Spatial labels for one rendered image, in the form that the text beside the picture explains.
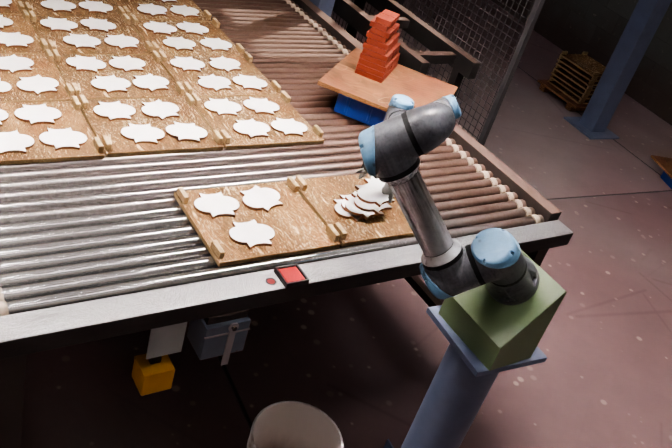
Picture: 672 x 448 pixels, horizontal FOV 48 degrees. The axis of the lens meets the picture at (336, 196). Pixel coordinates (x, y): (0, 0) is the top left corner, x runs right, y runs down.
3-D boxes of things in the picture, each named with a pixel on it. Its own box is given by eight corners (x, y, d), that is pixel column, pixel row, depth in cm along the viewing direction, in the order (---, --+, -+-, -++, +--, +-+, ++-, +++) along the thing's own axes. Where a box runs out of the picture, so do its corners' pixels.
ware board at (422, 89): (456, 90, 340) (457, 86, 339) (432, 130, 298) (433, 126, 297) (355, 50, 347) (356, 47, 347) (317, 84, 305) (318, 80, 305)
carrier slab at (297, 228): (339, 248, 234) (340, 244, 233) (218, 267, 211) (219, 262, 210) (287, 184, 256) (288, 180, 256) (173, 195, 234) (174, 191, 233)
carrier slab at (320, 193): (441, 232, 257) (443, 228, 256) (341, 246, 234) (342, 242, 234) (387, 175, 280) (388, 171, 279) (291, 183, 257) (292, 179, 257)
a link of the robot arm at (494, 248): (532, 276, 203) (521, 253, 193) (485, 293, 206) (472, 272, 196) (518, 240, 211) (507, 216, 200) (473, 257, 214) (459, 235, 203)
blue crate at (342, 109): (418, 113, 333) (425, 93, 328) (400, 139, 307) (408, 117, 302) (354, 87, 338) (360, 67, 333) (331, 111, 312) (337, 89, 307)
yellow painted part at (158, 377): (171, 389, 210) (184, 327, 197) (140, 397, 204) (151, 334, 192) (161, 368, 215) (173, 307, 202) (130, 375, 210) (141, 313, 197)
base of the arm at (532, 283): (550, 283, 211) (543, 268, 203) (506, 315, 211) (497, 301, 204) (518, 247, 220) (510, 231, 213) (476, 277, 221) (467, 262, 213)
